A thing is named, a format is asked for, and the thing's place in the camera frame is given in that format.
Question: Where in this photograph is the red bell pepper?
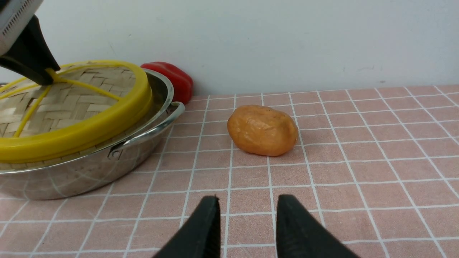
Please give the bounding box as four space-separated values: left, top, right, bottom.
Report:
141 61 194 105

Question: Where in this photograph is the pink checkered tablecloth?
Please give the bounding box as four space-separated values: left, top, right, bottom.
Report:
1 85 459 258

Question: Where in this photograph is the stainless steel pot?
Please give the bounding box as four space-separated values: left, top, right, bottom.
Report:
1 69 185 200

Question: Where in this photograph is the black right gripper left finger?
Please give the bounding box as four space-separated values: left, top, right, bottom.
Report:
154 196 221 258

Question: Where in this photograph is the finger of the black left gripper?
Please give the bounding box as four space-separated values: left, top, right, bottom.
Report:
0 15 60 86

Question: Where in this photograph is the yellow bamboo steamer basket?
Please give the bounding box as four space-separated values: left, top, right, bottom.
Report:
0 124 152 172

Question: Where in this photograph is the yellow woven steamer lid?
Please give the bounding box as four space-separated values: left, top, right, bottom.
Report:
1 60 154 163

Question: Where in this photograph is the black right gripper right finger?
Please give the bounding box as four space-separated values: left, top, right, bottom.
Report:
276 195 359 258

